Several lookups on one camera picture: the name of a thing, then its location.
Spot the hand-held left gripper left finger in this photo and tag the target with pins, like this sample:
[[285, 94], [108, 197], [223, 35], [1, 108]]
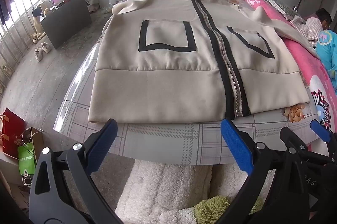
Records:
[[104, 145]]

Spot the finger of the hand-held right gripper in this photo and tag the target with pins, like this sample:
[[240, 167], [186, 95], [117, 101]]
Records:
[[292, 139], [320, 130]]

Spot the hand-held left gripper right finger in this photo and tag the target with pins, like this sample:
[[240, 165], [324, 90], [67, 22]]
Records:
[[237, 147]]

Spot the beige zip jacket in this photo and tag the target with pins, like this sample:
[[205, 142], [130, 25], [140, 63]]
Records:
[[171, 81]]

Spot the dark hanging clothes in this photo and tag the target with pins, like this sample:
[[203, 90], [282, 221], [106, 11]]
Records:
[[6, 0]]

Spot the bed with floral sheet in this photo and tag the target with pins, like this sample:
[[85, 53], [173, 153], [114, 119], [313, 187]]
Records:
[[163, 142]]

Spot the green fluffy cloth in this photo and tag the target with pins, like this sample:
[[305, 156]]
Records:
[[210, 208]]

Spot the brown paper bag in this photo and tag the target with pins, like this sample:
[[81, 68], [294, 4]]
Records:
[[38, 139]]

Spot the white fluffy rug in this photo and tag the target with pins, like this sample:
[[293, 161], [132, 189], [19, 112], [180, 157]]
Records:
[[158, 187]]

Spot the light blue garment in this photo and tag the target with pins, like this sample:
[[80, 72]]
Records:
[[329, 55]]

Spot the pink floral blanket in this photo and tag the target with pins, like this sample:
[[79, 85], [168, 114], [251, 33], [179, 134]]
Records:
[[300, 55]]

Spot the green paper bag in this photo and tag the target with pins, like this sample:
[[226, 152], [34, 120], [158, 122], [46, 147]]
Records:
[[26, 163]]

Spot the red paper bag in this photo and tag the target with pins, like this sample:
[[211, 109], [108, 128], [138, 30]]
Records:
[[11, 134]]

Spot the tan slippers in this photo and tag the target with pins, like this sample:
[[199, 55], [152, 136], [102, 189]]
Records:
[[36, 37]]

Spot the dark grey cabinet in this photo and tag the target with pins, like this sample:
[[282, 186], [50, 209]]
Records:
[[65, 21]]

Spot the grey lace pillow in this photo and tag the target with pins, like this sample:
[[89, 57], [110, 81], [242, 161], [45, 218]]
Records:
[[279, 5]]

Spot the metal window railing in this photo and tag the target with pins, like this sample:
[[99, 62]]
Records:
[[15, 29]]

